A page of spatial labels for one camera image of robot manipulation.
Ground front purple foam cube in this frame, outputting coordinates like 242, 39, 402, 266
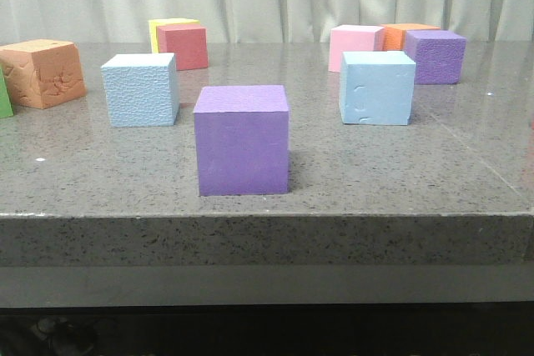
194, 85, 290, 196

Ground green foam cube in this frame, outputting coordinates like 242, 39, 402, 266
0, 69, 13, 118

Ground bright orange foam cube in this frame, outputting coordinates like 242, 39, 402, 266
381, 23, 440, 51

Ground rear purple foam cube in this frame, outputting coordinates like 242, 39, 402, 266
404, 30, 467, 84

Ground smooth light blue foam cube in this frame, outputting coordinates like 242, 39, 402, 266
339, 51, 416, 126

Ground yellow foam cube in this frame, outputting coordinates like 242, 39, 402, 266
149, 18, 199, 53

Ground red foam cube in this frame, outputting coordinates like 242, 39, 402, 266
156, 23, 209, 70

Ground purple foam cube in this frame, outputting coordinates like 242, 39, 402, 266
194, 85, 290, 196
404, 30, 467, 84

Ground pink foam cube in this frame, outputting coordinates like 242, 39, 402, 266
328, 24, 385, 73

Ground dented orange foam cube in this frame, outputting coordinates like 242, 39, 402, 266
1, 39, 87, 109

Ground textured light blue foam cube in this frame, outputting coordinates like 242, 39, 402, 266
101, 53, 179, 128

